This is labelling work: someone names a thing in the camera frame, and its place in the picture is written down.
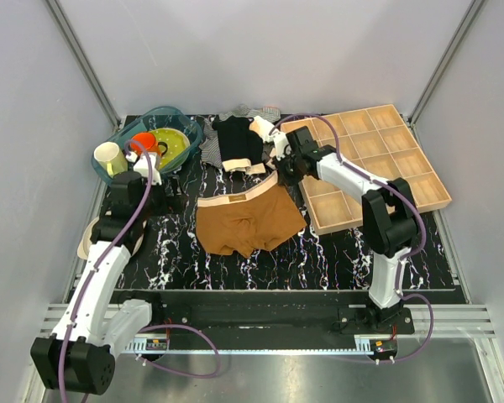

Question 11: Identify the brown boxer underwear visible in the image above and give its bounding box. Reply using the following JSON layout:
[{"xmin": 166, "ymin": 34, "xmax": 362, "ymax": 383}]
[{"xmin": 196, "ymin": 171, "xmax": 307, "ymax": 258}]

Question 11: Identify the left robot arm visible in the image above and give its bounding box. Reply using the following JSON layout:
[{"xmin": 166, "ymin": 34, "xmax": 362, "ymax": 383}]
[{"xmin": 30, "ymin": 171, "xmax": 186, "ymax": 395}]

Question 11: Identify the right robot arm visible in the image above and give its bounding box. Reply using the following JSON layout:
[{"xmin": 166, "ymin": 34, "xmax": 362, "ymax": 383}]
[{"xmin": 270, "ymin": 127, "xmax": 427, "ymax": 333}]

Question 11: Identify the cream white underwear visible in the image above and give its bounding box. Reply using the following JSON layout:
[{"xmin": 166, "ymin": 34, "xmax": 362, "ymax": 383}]
[{"xmin": 249, "ymin": 116, "xmax": 281, "ymax": 144}]

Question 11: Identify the striped grey underwear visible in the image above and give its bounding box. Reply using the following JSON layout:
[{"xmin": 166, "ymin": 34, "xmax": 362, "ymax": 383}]
[{"xmin": 197, "ymin": 104, "xmax": 281, "ymax": 169}]

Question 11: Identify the yellow-green dotted plate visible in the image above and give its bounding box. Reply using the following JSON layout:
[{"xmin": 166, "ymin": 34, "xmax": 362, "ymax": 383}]
[{"xmin": 150, "ymin": 128, "xmax": 191, "ymax": 175}]

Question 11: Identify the blue transparent plastic bin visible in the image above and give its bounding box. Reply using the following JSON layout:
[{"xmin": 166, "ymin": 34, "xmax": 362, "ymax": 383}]
[{"xmin": 91, "ymin": 107, "xmax": 203, "ymax": 184}]

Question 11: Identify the orange mug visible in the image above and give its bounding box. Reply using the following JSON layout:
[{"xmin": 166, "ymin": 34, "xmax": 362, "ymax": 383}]
[{"xmin": 130, "ymin": 132, "xmax": 168, "ymax": 157}]

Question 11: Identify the wooden compartment tray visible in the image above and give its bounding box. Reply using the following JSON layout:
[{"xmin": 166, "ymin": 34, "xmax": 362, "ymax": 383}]
[{"xmin": 281, "ymin": 104, "xmax": 451, "ymax": 235}]

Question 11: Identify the cream yellow mug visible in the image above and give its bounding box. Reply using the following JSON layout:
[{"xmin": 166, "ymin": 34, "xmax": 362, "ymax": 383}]
[{"xmin": 93, "ymin": 142, "xmax": 129, "ymax": 178}]

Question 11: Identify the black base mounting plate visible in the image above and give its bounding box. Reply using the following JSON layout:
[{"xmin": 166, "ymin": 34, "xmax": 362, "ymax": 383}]
[{"xmin": 111, "ymin": 288, "xmax": 415, "ymax": 352}]

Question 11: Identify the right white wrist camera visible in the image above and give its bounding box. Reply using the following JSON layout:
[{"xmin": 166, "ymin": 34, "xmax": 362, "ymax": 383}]
[{"xmin": 269, "ymin": 129, "xmax": 292, "ymax": 160}]

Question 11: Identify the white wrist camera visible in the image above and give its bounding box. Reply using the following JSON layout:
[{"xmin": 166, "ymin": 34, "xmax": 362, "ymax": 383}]
[
  {"xmin": 125, "ymin": 152, "xmax": 162, "ymax": 186},
  {"xmin": 269, "ymin": 129, "xmax": 292, "ymax": 160}
]

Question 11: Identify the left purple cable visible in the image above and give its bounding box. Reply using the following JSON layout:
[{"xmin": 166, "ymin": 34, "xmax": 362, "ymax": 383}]
[{"xmin": 56, "ymin": 140, "xmax": 223, "ymax": 403}]

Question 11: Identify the purple cable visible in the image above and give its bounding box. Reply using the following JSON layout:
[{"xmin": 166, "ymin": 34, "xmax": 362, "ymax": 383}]
[
  {"xmin": 268, "ymin": 113, "xmax": 436, "ymax": 365},
  {"xmin": 56, "ymin": 140, "xmax": 223, "ymax": 403}
]

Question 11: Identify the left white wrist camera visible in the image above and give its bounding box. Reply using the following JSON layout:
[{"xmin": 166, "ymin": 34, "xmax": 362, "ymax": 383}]
[{"xmin": 125, "ymin": 152, "xmax": 162, "ymax": 186}]

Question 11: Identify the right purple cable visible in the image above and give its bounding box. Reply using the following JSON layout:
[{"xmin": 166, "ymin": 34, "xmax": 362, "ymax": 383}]
[{"xmin": 268, "ymin": 113, "xmax": 436, "ymax": 365}]

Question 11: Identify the aluminium front rail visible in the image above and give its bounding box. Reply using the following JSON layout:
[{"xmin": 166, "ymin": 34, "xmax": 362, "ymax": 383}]
[{"xmin": 39, "ymin": 304, "xmax": 499, "ymax": 358}]

